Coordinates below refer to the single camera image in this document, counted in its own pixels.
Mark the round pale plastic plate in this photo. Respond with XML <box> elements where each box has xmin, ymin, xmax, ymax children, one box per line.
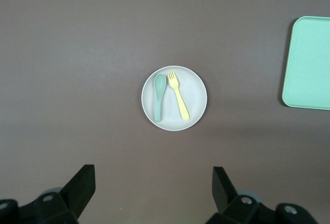
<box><xmin>141</xmin><ymin>65</ymin><xmax>208</xmax><ymax>132</ymax></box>

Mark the teal plastic spoon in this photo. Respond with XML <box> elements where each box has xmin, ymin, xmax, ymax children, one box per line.
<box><xmin>154</xmin><ymin>73</ymin><xmax>167</xmax><ymax>122</ymax></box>

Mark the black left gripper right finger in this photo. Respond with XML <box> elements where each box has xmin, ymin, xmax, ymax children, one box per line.
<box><xmin>206</xmin><ymin>166</ymin><xmax>317</xmax><ymax>224</ymax></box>

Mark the yellow plastic fork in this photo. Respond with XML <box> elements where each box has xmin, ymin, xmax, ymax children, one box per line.
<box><xmin>167</xmin><ymin>70</ymin><xmax>191</xmax><ymax>121</ymax></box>

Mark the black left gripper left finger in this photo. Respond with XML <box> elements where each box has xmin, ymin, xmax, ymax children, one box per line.
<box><xmin>0</xmin><ymin>164</ymin><xmax>96</xmax><ymax>224</ymax></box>

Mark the mint green rectangular tray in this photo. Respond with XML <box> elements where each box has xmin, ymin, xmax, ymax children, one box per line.
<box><xmin>280</xmin><ymin>15</ymin><xmax>330</xmax><ymax>111</ymax></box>

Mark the brown table cover mat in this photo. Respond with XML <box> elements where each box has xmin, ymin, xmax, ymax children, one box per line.
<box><xmin>0</xmin><ymin>0</ymin><xmax>330</xmax><ymax>224</ymax></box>

